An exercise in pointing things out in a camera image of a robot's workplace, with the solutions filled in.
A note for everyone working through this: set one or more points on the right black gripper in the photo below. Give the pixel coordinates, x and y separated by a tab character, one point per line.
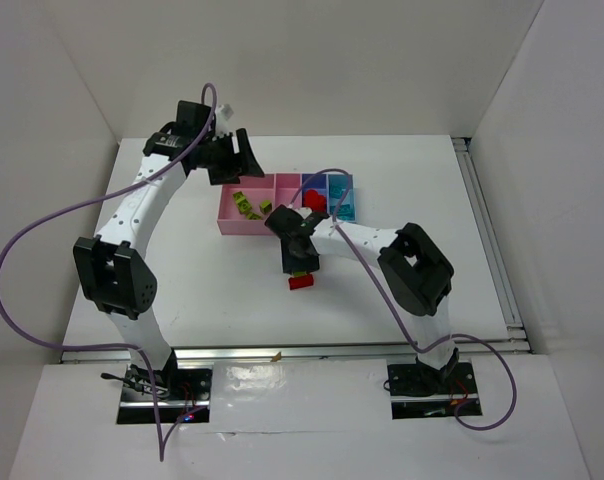
298	255

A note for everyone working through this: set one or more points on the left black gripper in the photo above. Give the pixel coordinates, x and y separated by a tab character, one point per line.
233	156

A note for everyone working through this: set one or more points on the red green lego assembly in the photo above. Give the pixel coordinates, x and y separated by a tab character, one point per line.
300	280

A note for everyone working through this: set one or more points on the red sloped lego piece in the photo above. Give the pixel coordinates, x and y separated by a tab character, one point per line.
315	200

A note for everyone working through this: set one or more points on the lime green lego brick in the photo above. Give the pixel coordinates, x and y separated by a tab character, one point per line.
266	207

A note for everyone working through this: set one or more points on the teal rounded lego block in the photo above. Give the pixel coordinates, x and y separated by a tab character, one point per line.
341	202

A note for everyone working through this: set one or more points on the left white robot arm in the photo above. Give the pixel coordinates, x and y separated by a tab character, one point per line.
111	265

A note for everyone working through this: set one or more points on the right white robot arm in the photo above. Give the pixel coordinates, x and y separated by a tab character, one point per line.
408	269

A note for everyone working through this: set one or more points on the large pink bin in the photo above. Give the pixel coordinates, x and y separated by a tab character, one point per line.
230	222

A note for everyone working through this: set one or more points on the small pink bin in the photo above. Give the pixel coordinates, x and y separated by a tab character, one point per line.
286	185

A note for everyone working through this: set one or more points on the light blue bin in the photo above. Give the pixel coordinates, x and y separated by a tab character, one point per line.
343	180

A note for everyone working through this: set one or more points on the dark blue bin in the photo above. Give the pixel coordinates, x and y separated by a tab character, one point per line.
317	182

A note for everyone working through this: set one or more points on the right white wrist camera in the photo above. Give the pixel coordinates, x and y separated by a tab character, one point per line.
309	215

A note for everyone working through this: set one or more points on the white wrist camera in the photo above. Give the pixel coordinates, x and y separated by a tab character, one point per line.
224	113
309	215

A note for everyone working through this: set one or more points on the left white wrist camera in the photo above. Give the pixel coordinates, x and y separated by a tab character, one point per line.
224	113

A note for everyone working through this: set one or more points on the aluminium rail front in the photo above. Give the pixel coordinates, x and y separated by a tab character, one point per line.
292	351

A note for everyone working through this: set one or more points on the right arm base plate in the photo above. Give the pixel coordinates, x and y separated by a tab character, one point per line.
412	397

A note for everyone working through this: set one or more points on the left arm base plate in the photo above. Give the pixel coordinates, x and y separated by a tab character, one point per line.
188	395

